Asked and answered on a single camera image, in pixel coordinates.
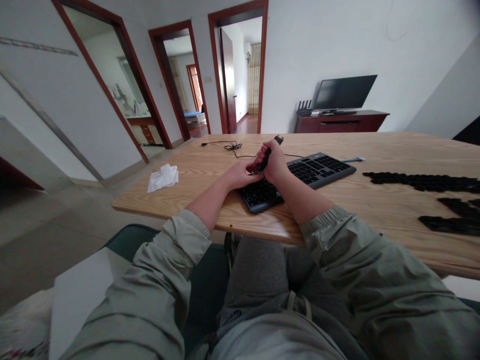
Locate person's right hand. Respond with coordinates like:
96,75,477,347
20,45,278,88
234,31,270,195
261,140,290,186

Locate person's left hand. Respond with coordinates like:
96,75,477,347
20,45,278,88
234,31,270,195
224,160,263,190

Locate black and red hand tool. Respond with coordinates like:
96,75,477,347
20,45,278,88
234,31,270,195
248,135,285,176

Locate black computer keyboard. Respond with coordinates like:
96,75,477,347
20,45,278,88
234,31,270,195
238,151,358,215

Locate yellow curtain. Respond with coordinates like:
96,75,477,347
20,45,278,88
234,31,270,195
249,43,263,116

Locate dark red wooden cabinet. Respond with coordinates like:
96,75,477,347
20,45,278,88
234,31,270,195
294,109,391,134

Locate brown wooden door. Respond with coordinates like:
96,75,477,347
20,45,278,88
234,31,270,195
218,27,238,135

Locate bed with blue sheet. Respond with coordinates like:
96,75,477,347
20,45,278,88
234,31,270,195
185,110,208,129

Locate black flat screen monitor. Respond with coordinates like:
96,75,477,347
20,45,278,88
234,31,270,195
311,74,379,116

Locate white crumpled cloth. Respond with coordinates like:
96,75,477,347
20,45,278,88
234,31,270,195
146,163,181,194

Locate person's legs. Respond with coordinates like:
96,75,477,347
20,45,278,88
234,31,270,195
216,235,370,360

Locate dark green chair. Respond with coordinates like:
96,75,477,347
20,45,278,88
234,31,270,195
100,223,235,360

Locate white bathroom vanity cabinet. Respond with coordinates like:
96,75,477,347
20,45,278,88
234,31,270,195
124,111,163,148

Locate long row of black keycaps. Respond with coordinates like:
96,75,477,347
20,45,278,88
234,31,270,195
362,171,480,195

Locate person's body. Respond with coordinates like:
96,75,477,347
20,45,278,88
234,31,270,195
208,311,350,360

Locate wide pile of black keycaps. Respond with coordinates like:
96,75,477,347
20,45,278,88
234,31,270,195
418,214,480,238

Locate small pile of black keycaps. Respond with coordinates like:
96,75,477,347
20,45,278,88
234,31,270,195
436,196,480,221

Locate white cardboard box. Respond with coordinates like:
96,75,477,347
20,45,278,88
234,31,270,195
48,246,134,360

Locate translucent plastic bag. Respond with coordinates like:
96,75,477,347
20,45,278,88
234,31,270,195
0,287,56,360

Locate black cable with plug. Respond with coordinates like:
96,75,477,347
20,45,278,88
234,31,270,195
201,140,305,161

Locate red-brown door frame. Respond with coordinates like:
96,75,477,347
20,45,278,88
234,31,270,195
207,0,270,136
51,0,174,165
148,19,212,142

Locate grey wall hook rail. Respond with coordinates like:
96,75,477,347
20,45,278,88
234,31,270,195
0,36,80,58

